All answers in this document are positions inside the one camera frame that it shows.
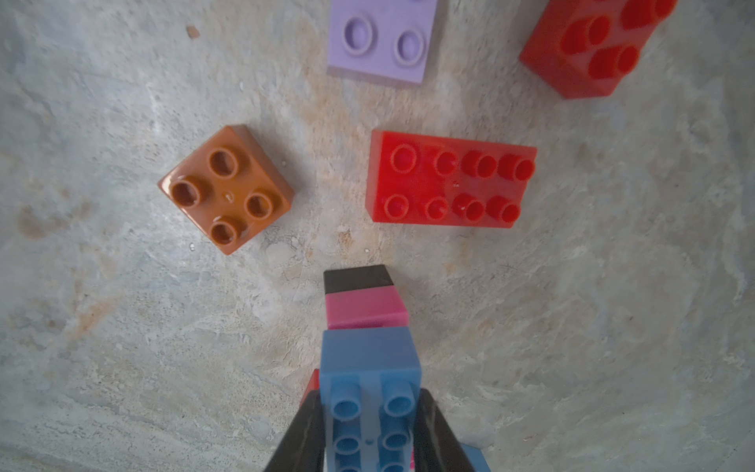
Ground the pink and black lego brick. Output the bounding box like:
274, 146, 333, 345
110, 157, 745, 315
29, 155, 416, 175
324, 265, 410, 330

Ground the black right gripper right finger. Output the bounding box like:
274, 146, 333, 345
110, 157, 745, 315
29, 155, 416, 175
413, 389, 475, 472

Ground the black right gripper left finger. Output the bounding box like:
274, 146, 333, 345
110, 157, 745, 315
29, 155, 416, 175
265, 389, 326, 472

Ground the lilac lego brick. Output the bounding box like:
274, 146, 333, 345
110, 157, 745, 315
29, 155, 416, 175
328, 0, 438, 87

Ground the orange lego brick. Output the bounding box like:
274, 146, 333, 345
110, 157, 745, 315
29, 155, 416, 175
158, 124, 295, 255

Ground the long blue lego brick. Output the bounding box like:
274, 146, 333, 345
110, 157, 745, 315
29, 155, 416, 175
461, 444, 491, 472

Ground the small red lego brick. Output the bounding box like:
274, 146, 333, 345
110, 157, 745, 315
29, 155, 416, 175
300, 369, 320, 404

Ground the small blue lego brick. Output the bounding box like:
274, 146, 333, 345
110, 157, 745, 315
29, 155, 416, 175
320, 326, 422, 472

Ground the long red lego brick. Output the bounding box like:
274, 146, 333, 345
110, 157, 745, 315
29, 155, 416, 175
366, 129, 538, 228
519, 0, 678, 100

